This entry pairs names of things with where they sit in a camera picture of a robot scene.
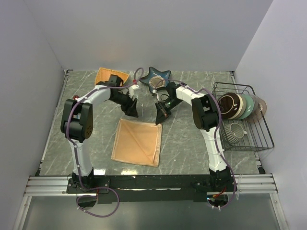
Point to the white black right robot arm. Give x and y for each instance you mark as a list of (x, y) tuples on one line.
[(207, 118)]

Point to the black wire dish rack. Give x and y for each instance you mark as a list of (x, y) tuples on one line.
[(258, 137)]

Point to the peach satin napkin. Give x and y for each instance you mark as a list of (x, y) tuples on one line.
[(137, 143)]

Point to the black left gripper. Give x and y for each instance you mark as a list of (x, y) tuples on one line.
[(130, 108)]

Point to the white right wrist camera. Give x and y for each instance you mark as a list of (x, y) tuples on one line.
[(156, 95)]

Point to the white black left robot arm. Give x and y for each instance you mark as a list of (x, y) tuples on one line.
[(77, 124)]

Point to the blue star-shaped dish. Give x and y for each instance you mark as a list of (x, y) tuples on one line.
[(156, 80)]

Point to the aluminium frame rail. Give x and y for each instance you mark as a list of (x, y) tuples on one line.
[(246, 184)]

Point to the green plate in rack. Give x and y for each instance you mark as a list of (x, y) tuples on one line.
[(249, 106)]

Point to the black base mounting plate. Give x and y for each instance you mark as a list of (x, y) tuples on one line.
[(148, 188)]

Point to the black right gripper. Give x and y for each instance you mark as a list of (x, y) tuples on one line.
[(161, 116)]

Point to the orange woven shield tray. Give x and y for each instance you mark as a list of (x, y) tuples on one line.
[(104, 74)]

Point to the ribbed grey cup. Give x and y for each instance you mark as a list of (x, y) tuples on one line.
[(234, 132)]

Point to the brown bowl in rack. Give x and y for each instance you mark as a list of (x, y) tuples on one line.
[(230, 105)]

